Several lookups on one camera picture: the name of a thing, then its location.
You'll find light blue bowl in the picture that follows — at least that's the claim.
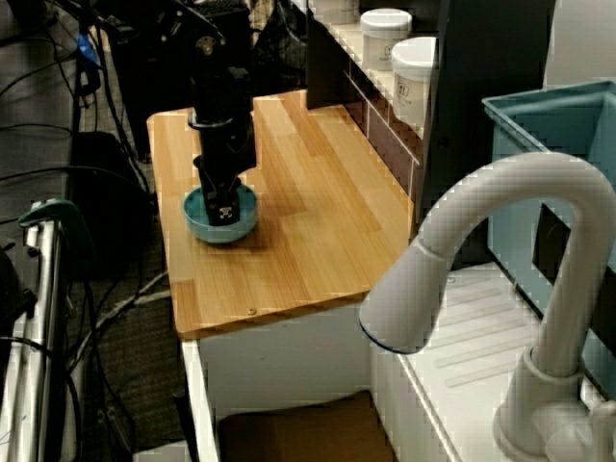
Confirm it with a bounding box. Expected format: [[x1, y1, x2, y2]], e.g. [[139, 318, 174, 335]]
[[182, 185, 258, 245]]

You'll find black keyboard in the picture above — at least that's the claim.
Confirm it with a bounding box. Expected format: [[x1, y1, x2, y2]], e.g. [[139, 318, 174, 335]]
[[194, 1, 244, 15]]

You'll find teal plastic bin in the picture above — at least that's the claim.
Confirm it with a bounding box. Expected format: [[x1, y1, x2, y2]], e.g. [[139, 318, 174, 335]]
[[482, 80, 616, 400]]

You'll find black computer case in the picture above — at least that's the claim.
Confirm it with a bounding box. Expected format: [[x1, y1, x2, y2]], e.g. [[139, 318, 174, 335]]
[[106, 18, 198, 160]]

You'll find blue cable plug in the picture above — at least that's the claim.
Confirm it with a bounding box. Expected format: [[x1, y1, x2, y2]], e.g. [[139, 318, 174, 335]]
[[76, 32, 106, 72]]

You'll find cream ledge shelf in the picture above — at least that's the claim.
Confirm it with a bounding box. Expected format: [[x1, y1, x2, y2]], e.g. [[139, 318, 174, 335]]
[[315, 18, 437, 141]]

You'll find black floor box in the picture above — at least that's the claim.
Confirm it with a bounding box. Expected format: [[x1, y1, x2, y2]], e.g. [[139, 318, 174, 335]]
[[69, 129, 155, 283]]

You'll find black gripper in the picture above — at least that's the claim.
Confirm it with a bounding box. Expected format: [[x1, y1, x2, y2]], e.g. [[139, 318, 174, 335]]
[[189, 109, 260, 228]]

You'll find white sink basin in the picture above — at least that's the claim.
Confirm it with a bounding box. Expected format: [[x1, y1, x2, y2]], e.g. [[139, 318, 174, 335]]
[[180, 262, 607, 462]]

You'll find black cable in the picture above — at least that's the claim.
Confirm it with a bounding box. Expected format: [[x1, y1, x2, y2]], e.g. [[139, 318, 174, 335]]
[[0, 334, 86, 462]]

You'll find white lidded jar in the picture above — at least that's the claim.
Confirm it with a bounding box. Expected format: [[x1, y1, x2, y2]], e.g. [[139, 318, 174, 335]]
[[359, 8, 414, 71], [390, 36, 439, 126]]

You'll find black device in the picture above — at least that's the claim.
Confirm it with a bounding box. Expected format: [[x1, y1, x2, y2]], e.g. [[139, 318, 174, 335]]
[[0, 243, 39, 338]]

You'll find light grey gooseneck faucet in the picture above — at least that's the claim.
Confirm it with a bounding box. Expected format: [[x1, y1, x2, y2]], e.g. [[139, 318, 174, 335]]
[[358, 152, 616, 462]]

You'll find aluminium frame rail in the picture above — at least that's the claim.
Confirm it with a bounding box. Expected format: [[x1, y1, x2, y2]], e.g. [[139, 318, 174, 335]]
[[0, 201, 66, 462]]

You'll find grey floor cable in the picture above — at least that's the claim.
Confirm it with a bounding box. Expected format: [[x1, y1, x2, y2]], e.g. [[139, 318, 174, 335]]
[[64, 271, 170, 372]]

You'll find green clamp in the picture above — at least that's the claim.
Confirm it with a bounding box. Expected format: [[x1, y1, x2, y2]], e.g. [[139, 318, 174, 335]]
[[17, 199, 97, 270]]

